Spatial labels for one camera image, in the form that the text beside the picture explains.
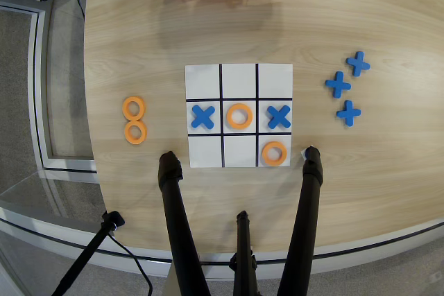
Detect orange foam ring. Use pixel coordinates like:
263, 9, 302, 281
225, 103, 254, 129
121, 96, 147, 122
262, 141, 289, 167
124, 120, 148, 145

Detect white tic-tac-toe paper board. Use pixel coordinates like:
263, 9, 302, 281
185, 63, 294, 168

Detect blue foam cross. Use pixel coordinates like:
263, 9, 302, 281
345, 51, 371, 78
191, 104, 216, 129
336, 99, 362, 128
266, 105, 291, 130
325, 71, 352, 99

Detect short black tripod leg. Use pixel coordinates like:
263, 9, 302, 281
228, 209, 259, 296

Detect thin black stand pole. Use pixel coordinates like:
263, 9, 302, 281
50, 210, 126, 296

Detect black cable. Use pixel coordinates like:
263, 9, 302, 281
107, 233, 154, 296

